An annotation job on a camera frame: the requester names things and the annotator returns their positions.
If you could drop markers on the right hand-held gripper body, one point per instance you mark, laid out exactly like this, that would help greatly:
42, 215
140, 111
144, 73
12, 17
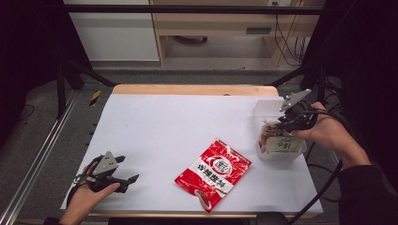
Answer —
300, 117

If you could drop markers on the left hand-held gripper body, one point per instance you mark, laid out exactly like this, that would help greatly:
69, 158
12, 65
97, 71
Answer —
106, 165

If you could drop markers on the cream and green snack packet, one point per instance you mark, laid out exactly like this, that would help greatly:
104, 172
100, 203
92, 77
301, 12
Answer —
286, 145

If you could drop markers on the brown and white snack packet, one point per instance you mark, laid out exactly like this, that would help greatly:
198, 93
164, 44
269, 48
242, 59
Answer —
266, 131

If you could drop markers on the clear plastic container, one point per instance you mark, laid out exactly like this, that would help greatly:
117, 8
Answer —
266, 109

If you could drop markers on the person's right hand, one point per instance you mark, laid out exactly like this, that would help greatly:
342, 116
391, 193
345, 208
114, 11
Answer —
331, 134

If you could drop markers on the person's left hand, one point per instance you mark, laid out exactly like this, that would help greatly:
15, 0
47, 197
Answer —
81, 203

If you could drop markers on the black stand leg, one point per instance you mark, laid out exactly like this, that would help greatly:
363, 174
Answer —
79, 73
297, 73

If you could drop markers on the white table sheet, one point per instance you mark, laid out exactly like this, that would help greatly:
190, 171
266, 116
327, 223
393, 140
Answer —
172, 125

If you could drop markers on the yellow black striped tape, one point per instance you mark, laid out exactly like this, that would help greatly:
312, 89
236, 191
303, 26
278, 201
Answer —
95, 97

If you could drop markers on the red and white snack packet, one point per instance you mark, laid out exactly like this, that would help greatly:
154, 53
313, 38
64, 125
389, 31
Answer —
216, 168

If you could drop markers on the black curtain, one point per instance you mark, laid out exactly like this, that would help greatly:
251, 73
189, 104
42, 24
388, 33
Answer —
28, 47
366, 62

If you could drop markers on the black round object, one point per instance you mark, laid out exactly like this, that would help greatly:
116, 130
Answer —
271, 219

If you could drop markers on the light wooden desk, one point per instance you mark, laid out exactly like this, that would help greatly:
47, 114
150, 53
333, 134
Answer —
219, 23

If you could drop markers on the white cabinet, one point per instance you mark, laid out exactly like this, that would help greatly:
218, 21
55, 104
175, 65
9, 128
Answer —
115, 37

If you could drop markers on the metal floor rail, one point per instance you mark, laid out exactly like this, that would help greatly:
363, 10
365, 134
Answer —
40, 156

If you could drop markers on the black metal frame bar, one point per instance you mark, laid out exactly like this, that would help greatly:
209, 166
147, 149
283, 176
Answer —
187, 9

